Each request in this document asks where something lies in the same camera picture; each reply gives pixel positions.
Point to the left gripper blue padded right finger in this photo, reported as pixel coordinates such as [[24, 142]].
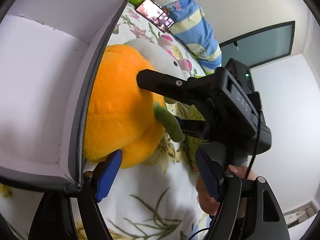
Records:
[[248, 208]]

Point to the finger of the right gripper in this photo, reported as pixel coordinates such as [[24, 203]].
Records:
[[194, 128], [168, 86]]

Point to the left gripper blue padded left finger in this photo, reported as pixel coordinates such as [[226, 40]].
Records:
[[54, 216]]

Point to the white pink plush toy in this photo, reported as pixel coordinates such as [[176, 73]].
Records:
[[160, 59]]

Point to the orange pumpkin plush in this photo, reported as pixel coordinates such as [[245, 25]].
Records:
[[122, 116]]

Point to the green watermelon plush cushion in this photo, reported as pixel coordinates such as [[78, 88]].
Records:
[[187, 148]]

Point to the blue cartoon striped quilt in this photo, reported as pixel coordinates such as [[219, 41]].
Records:
[[193, 30]]

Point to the white floral blanket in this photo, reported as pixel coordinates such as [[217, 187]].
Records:
[[154, 200]]

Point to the smartphone with lit screen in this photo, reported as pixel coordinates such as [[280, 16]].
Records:
[[155, 15]]

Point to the dark green door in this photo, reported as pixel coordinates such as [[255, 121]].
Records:
[[260, 46]]

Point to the black cardboard box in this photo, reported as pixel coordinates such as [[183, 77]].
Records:
[[50, 54]]

